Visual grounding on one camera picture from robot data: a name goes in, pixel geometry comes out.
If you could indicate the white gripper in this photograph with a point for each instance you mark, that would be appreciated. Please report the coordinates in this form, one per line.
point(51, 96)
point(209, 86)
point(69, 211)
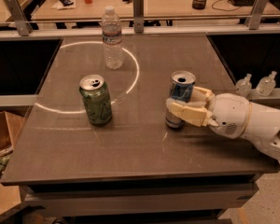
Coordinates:
point(230, 115)

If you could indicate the blue silver redbull can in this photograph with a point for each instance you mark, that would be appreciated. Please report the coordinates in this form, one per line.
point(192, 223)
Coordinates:
point(182, 83)

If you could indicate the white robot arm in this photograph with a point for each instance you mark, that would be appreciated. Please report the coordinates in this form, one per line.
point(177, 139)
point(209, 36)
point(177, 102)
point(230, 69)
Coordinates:
point(262, 128)

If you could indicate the green soda can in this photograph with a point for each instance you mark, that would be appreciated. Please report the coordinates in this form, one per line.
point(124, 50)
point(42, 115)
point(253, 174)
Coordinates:
point(96, 99)

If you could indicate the clear sanitizer bottle left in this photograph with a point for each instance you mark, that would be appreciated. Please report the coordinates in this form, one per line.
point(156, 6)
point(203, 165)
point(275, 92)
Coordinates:
point(244, 86)

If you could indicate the clear sanitizer bottle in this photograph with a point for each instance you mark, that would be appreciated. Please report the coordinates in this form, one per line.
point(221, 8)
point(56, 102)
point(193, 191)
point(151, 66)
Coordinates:
point(244, 86)
point(266, 84)

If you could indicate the clear sanitizer bottle right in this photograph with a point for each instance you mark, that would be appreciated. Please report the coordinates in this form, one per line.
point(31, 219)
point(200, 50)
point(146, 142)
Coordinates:
point(266, 84)

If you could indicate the black mesh cup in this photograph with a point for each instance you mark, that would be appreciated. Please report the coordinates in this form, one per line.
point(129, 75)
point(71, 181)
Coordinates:
point(199, 4)

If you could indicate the clear plastic water bottle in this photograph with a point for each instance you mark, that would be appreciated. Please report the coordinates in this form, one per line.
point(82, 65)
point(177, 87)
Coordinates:
point(112, 39)

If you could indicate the wooden desk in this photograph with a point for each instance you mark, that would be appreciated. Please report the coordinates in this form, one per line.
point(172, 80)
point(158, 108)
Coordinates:
point(153, 9)

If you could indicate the cardboard box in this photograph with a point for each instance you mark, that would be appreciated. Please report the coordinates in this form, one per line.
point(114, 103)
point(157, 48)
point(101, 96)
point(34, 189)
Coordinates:
point(10, 130)

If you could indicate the right metal bracket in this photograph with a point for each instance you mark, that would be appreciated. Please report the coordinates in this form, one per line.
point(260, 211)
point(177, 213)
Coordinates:
point(252, 22)

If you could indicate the metal bracket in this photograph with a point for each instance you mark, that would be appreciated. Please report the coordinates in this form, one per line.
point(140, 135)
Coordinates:
point(138, 16)
point(252, 22)
point(23, 26)

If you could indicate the middle metal bracket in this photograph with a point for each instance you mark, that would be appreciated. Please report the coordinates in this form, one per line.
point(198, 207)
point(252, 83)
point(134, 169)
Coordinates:
point(138, 16)

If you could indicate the left metal bracket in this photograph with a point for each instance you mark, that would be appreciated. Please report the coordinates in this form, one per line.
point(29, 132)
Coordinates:
point(23, 26)

